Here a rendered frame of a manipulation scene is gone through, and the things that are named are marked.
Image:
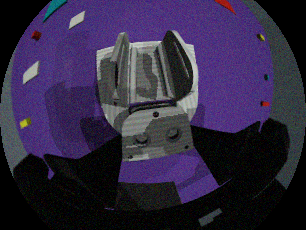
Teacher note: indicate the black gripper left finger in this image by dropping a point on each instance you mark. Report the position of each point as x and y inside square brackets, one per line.
[97, 171]

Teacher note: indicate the red flat rectangular plate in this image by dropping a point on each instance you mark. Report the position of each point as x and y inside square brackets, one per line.
[225, 4]

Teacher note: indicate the teal flat rectangular plate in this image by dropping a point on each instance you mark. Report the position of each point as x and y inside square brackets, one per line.
[55, 5]

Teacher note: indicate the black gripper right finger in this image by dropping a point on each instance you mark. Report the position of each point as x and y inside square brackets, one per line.
[221, 150]

